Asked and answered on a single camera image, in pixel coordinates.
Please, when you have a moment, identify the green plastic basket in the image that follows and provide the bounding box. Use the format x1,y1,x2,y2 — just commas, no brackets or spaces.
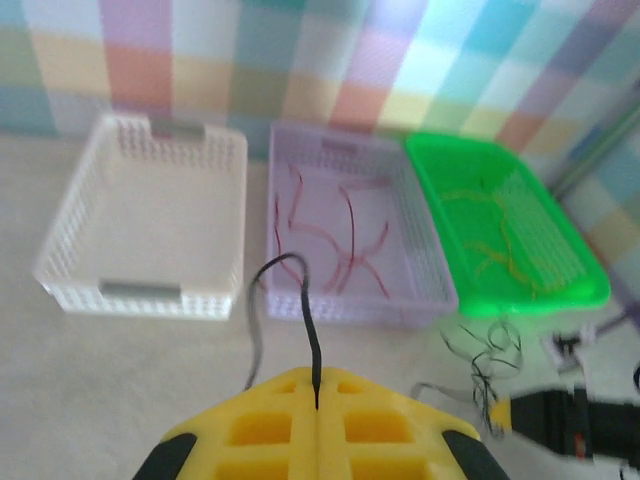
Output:
404,131,612,320

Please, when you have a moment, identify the purple plastic basket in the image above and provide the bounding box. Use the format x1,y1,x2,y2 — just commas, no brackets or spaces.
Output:
264,121,460,330

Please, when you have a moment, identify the white plastic basket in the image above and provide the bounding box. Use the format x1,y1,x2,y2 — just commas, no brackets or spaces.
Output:
32,113,250,321

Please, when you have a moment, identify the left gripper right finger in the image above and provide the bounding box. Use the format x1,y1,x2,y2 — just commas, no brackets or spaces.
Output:
318,367,506,480

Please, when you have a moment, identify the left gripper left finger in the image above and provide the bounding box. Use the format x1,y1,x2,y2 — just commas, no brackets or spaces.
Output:
132,367,321,480

